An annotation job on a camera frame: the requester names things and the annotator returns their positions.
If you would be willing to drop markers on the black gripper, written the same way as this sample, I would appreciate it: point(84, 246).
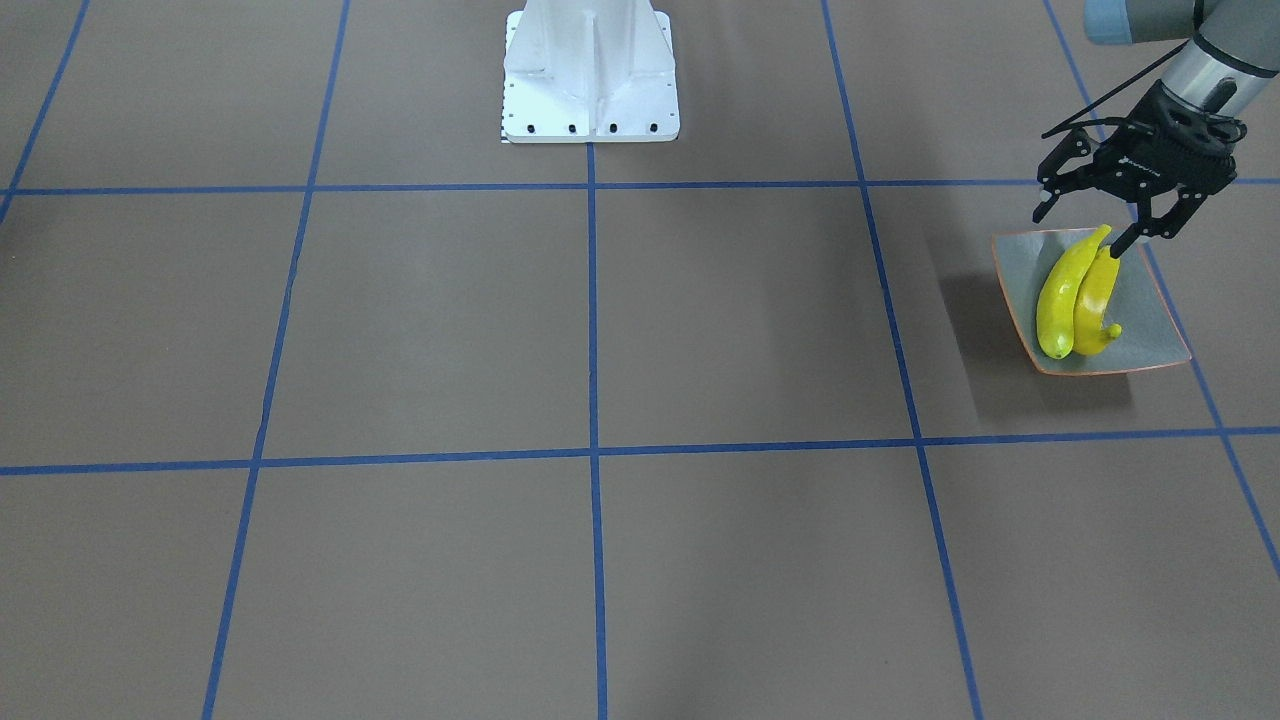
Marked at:
point(1163, 152)

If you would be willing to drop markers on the square blue plate orange rim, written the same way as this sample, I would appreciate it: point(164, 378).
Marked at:
point(1149, 340)

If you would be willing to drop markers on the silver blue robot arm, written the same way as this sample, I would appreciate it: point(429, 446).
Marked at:
point(1222, 55)

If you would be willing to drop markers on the greenish yellow banana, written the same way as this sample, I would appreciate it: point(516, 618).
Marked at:
point(1056, 301)

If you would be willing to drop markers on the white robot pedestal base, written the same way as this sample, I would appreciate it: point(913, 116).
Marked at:
point(589, 72)

